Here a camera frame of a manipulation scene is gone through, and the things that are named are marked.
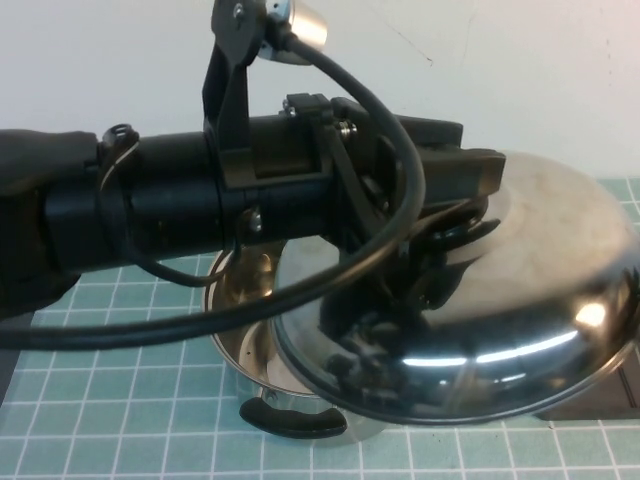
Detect stainless steel pot lid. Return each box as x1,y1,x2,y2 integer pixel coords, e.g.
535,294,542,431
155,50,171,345
269,148,640,427

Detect thin black cable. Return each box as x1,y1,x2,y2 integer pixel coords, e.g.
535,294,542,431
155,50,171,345
97,124,239,290

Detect teal checkered tablecloth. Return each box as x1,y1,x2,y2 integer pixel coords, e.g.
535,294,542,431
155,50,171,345
0,175,640,480

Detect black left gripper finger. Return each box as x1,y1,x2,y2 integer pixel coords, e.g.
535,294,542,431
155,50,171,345
423,147,507,202

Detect black lid rack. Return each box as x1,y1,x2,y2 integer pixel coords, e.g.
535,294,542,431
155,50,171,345
535,344,640,422

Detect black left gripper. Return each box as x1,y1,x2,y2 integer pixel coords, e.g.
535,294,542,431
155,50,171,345
218,92,465,314

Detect stainless steel pot black handles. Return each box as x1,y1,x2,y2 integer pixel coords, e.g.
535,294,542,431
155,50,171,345
201,248,387,444

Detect thick black cable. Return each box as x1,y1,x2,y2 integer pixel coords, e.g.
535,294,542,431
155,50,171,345
0,13,427,352

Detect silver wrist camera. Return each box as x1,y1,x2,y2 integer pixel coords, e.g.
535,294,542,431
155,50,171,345
257,0,332,67

